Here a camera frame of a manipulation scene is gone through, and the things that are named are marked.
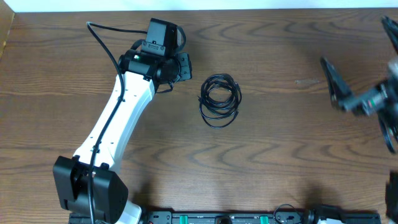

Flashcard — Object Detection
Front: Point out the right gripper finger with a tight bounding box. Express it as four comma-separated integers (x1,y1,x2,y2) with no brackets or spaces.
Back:
320,57,353,109
381,16,398,52

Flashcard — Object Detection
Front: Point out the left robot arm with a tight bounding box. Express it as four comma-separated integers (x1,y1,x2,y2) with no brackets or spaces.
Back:
53,50,192,223

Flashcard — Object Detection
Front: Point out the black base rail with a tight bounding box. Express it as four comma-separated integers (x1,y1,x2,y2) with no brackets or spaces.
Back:
68,211,382,224

